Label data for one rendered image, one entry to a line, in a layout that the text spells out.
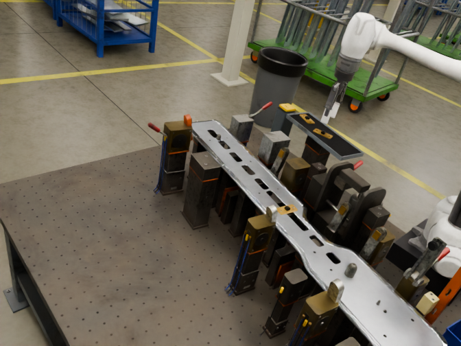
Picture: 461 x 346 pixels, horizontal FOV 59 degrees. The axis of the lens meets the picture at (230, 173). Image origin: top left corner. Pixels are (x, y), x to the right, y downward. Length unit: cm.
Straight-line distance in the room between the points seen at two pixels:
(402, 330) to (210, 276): 72
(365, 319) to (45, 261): 114
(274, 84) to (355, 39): 253
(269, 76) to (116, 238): 275
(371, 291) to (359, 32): 91
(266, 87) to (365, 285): 302
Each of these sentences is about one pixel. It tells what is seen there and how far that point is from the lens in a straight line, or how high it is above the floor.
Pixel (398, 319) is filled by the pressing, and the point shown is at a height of 100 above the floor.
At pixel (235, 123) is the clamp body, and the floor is 104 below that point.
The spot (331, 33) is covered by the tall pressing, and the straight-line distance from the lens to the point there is 577.
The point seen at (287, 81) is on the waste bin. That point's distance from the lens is 414.
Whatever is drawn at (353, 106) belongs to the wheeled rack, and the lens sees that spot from 535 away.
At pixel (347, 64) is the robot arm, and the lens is 169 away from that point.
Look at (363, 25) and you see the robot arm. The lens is 166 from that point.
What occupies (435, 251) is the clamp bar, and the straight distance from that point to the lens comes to 141.
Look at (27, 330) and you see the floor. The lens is 239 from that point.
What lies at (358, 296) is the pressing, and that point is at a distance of 139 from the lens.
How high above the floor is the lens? 194
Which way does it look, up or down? 34 degrees down
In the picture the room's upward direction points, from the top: 13 degrees clockwise
